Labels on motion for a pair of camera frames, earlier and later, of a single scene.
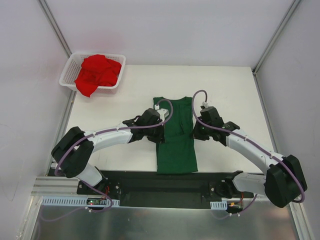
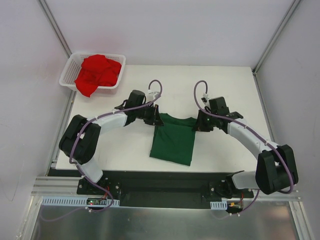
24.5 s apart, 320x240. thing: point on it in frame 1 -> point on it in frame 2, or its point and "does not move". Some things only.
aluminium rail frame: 56,186 does not move
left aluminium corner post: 45,6 does not move
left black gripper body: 158,135 -> 154,115
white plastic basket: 68,76 does not move
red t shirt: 96,70 does not move
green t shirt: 165,104 -> 174,140
